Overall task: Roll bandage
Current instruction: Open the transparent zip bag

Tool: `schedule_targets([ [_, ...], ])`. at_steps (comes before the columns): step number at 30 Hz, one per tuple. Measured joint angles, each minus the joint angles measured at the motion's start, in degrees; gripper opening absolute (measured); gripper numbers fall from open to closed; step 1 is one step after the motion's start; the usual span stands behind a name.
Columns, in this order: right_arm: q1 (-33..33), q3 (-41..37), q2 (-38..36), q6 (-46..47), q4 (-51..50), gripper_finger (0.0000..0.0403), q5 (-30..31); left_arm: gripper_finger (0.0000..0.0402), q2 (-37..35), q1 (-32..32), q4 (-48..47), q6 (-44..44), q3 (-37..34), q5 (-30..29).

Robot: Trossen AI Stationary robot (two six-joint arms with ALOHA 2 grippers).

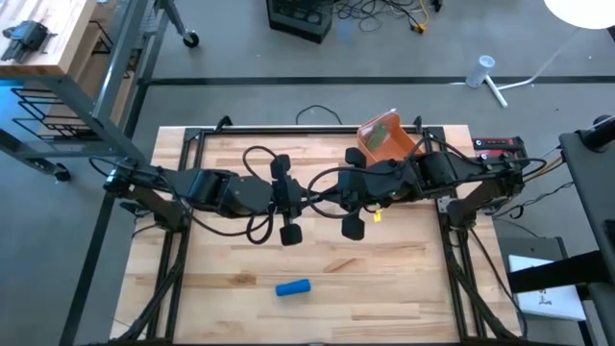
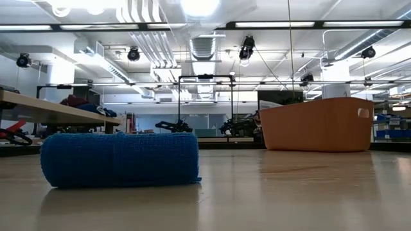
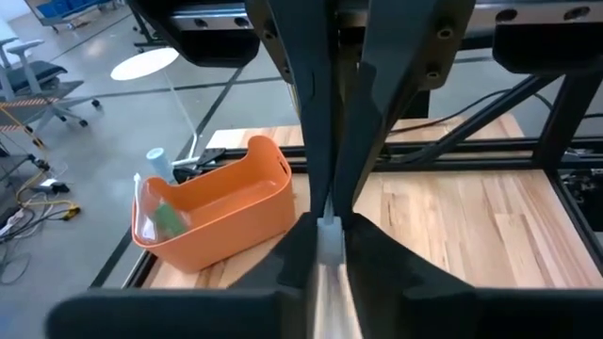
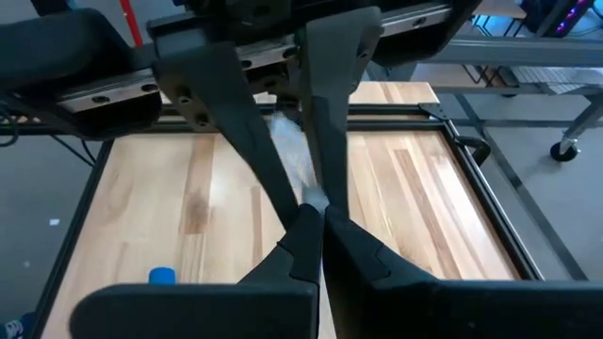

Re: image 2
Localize wooden workbench with grey frame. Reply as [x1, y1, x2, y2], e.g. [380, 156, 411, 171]
[0, 89, 123, 145]

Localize distant wooden table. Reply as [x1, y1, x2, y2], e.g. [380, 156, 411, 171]
[196, 137, 254, 144]

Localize black overhead light bar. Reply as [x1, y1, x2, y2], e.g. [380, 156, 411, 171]
[0, 19, 411, 32]

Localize blue storage bins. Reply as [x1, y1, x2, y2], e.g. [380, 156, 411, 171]
[374, 114, 411, 141]

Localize clear plastic zip bag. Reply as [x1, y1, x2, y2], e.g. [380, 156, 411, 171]
[259, 99, 284, 110]
[157, 0, 258, 42]

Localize thin hanging cable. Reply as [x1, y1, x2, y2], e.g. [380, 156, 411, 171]
[286, 0, 295, 99]

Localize red and white rack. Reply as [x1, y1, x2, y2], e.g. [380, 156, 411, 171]
[126, 112, 136, 134]

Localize distant black rig frame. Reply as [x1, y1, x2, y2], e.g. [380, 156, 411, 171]
[177, 74, 234, 139]

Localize dark clothing pile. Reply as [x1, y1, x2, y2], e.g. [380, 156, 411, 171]
[60, 94, 118, 118]

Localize teal laptop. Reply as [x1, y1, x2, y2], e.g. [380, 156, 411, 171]
[194, 128, 216, 138]

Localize orange plastic bin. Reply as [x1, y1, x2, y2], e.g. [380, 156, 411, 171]
[258, 97, 375, 153]

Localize distant overhead light rail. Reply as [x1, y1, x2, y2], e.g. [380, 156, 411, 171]
[37, 80, 411, 88]

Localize blue elastic bandage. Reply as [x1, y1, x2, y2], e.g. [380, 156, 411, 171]
[40, 131, 202, 189]

